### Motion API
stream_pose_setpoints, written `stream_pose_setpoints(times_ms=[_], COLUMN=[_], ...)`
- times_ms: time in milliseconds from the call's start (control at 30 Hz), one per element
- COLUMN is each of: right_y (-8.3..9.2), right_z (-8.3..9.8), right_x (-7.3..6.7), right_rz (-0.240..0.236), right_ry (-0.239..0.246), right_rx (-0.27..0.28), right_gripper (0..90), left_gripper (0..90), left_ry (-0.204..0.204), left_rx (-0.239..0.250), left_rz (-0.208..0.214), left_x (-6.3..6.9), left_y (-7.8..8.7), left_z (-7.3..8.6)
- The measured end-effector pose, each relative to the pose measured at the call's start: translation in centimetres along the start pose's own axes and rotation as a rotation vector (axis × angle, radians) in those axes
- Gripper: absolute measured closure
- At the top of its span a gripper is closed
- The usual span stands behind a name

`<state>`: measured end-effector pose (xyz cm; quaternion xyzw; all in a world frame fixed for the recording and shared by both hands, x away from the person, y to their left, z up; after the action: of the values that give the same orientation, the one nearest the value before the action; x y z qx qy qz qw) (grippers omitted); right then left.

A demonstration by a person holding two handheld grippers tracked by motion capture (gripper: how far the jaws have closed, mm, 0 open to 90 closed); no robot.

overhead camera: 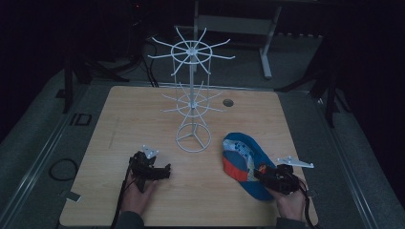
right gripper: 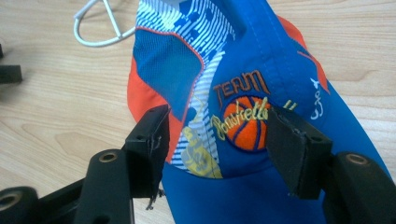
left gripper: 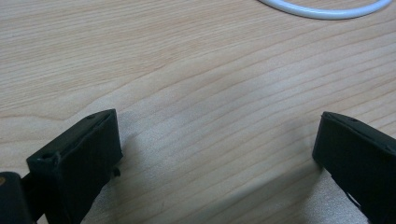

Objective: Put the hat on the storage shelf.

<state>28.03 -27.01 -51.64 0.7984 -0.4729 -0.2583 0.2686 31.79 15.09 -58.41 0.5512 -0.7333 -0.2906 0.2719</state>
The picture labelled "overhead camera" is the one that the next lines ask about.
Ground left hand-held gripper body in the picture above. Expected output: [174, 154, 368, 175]
[128, 144, 164, 194]

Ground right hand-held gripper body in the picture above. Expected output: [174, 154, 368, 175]
[266, 155, 315, 196]

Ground blue and orange cap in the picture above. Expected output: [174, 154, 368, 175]
[222, 132, 279, 201]

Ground white wire rack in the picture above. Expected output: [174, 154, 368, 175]
[147, 27, 236, 154]

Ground person's left hand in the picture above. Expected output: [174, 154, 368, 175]
[120, 173, 160, 218]

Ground grey tape piece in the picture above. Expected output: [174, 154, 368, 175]
[59, 190, 82, 203]

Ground black stand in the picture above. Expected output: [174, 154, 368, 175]
[275, 34, 352, 129]
[60, 53, 130, 115]

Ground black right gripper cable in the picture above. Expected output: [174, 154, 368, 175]
[297, 182, 317, 229]

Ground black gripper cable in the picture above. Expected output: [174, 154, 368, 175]
[109, 164, 132, 229]
[297, 182, 317, 229]

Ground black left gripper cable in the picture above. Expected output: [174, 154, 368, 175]
[109, 164, 132, 229]

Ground black floor bracket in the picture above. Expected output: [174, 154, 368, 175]
[69, 113, 94, 127]

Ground black cable loop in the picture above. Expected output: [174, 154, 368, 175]
[48, 157, 79, 182]

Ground black floor cables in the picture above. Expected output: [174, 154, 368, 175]
[138, 36, 160, 89]

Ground white metal desk frame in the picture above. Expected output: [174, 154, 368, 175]
[174, 0, 284, 80]

